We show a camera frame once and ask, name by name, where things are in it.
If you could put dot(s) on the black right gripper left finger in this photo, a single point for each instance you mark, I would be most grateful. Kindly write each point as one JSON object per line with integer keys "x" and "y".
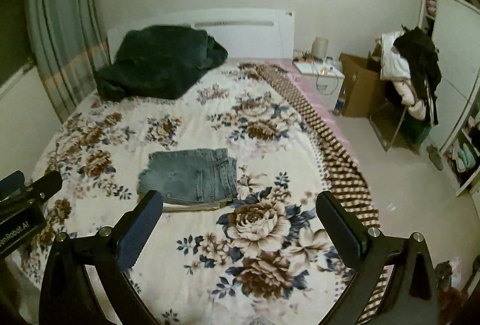
{"x": 67, "y": 295}

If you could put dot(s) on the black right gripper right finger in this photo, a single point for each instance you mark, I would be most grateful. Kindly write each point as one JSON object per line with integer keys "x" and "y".
{"x": 410, "y": 295}

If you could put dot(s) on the blue denim shorts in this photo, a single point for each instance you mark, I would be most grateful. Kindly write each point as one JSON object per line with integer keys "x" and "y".
{"x": 190, "y": 177}

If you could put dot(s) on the brown checkered bed sheet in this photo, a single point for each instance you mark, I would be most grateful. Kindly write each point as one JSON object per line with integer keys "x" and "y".
{"x": 335, "y": 164}

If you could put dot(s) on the floral bed blanket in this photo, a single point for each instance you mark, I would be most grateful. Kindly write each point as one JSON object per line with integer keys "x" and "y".
{"x": 239, "y": 160}

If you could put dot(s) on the folded white pants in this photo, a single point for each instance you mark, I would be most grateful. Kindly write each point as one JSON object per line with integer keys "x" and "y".
{"x": 214, "y": 205}

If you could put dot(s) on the chair with clothes pile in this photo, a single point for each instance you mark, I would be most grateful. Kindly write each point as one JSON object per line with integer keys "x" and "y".
{"x": 408, "y": 64}

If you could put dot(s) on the dark green blanket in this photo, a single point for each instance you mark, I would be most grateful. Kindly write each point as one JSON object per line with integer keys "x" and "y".
{"x": 159, "y": 61}

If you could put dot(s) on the green plaid curtain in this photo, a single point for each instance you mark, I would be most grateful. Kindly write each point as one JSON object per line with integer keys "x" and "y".
{"x": 69, "y": 46}

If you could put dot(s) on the cardboard box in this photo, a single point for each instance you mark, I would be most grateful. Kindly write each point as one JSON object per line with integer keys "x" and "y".
{"x": 362, "y": 85}

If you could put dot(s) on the white bedside table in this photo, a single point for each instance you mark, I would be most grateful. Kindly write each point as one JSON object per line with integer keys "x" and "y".
{"x": 321, "y": 79}

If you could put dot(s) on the beige jar on nightstand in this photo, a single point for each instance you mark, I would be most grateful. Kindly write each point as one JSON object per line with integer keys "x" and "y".
{"x": 319, "y": 48}

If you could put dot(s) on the white wardrobe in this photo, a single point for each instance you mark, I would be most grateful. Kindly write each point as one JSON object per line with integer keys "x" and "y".
{"x": 453, "y": 26}

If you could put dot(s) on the white headboard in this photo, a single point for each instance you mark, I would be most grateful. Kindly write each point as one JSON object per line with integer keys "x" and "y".
{"x": 246, "y": 33}

